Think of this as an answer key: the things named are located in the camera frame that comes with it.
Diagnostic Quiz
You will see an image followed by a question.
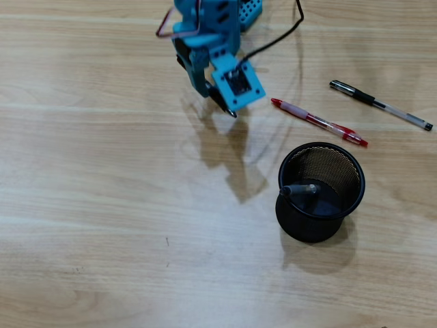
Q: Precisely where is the clear pen with grey grip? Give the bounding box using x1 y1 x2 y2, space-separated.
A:
279 183 322 198

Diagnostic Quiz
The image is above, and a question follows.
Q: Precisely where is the red retractable pen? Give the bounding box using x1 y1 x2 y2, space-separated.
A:
270 98 369 148

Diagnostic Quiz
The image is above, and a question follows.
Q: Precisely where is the black camera cable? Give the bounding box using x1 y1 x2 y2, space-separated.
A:
242 0 305 66

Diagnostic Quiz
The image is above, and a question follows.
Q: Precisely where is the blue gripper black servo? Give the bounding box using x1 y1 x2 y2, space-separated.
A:
172 23 240 99

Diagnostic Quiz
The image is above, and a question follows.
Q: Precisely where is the black retractable pen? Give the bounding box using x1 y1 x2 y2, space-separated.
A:
204 81 238 119

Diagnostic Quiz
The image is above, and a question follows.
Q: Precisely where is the clear gel pen black cap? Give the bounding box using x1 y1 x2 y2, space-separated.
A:
329 80 434 133

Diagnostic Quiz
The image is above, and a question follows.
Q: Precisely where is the red white black servo wire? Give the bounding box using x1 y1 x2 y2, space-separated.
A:
155 5 204 39

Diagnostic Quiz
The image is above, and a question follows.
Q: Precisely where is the black mesh pen holder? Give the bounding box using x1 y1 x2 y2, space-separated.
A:
274 141 366 244

